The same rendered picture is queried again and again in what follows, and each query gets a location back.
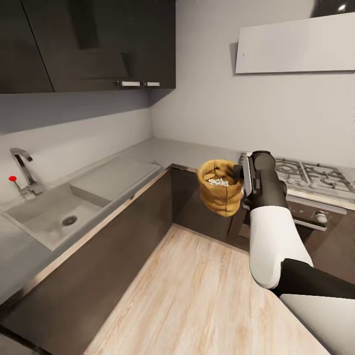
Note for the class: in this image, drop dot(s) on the oven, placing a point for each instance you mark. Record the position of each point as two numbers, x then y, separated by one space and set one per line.
313 220

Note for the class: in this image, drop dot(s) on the popcorn bag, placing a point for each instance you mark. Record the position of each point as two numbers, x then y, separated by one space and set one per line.
220 198

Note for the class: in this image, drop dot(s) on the drop in sink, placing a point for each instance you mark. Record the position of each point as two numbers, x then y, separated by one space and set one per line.
54 215

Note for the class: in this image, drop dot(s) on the burner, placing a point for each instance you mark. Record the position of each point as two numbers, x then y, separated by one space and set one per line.
315 177

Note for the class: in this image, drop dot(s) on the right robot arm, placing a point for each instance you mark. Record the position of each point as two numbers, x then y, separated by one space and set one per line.
278 260

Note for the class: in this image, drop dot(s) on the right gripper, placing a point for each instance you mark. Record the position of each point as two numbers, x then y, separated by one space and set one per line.
238 171

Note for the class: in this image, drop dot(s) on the range hood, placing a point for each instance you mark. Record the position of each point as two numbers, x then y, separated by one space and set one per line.
325 42

